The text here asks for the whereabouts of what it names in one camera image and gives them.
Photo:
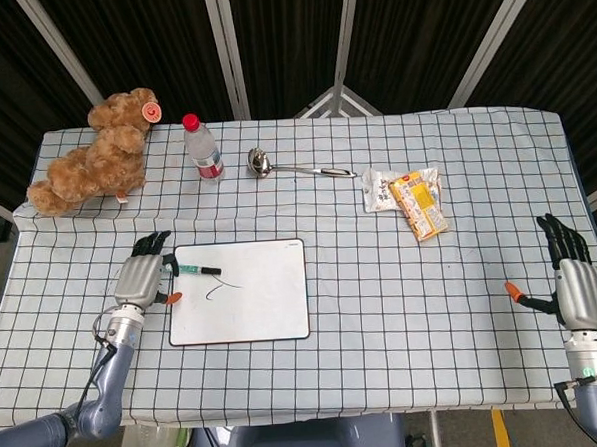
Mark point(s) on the brown plush dog toy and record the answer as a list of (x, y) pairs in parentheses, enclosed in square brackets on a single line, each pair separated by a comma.
[(95, 159)]

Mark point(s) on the white whiteboard black frame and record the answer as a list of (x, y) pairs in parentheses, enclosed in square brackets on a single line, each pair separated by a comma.
[(253, 306)]

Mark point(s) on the white black checkered tablecloth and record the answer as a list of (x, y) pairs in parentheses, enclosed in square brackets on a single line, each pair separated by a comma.
[(384, 329)]

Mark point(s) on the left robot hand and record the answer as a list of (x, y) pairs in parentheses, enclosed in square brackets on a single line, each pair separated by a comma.
[(139, 282)]

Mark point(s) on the clear water bottle red cap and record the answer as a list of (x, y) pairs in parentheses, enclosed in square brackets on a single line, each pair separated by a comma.
[(204, 148)]

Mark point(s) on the green whiteboard marker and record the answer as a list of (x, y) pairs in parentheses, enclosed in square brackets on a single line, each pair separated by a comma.
[(196, 270)]

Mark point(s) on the white snack packet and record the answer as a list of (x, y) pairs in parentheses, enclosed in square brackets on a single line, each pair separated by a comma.
[(377, 192)]

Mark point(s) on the dark folding screen white frame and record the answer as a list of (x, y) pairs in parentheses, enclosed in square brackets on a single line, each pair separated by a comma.
[(279, 44)]

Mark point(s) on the yellow snack package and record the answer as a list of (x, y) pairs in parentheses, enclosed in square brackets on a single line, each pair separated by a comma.
[(423, 207)]

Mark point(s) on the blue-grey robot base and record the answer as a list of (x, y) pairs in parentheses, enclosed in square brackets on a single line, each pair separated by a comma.
[(300, 441)]

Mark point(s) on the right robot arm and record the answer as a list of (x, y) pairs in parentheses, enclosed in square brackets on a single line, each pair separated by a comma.
[(595, 388)]

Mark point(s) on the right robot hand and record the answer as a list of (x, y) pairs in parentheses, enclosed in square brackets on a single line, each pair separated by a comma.
[(580, 294)]

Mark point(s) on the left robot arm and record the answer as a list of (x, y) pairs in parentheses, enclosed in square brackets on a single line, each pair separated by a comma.
[(111, 373)]

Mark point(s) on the stainless steel ladle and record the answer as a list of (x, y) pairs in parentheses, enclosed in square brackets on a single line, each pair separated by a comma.
[(260, 163)]

